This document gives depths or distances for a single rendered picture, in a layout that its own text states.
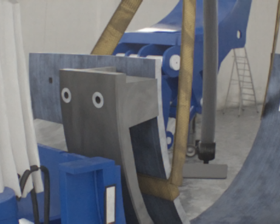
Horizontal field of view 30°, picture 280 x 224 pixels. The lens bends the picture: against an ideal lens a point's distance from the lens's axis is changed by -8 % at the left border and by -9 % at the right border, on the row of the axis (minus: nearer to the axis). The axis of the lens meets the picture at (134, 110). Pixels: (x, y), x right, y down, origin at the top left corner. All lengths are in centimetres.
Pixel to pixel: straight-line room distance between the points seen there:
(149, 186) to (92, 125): 34
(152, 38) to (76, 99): 334
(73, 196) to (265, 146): 223
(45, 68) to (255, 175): 180
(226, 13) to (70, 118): 389
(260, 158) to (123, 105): 204
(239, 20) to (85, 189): 436
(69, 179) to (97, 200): 13
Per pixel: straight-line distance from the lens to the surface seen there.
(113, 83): 164
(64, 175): 155
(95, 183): 162
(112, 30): 230
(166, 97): 481
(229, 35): 560
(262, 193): 338
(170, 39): 494
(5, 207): 151
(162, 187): 190
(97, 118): 172
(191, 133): 1141
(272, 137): 365
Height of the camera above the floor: 248
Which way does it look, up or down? 8 degrees down
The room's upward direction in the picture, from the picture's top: 2 degrees clockwise
